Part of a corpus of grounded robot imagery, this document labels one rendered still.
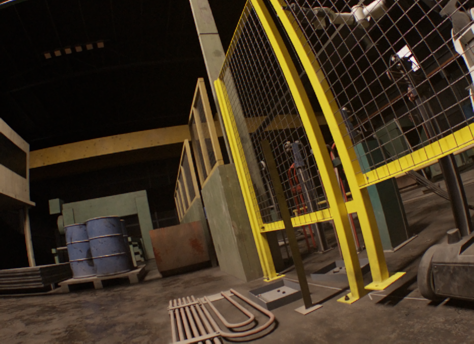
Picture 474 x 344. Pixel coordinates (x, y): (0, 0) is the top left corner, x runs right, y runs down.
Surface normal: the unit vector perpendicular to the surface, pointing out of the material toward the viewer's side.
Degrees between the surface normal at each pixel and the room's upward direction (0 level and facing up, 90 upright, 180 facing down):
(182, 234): 90
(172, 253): 90
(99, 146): 90
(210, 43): 90
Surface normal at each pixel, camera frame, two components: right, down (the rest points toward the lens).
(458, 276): -0.97, 0.22
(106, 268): 0.14, -0.28
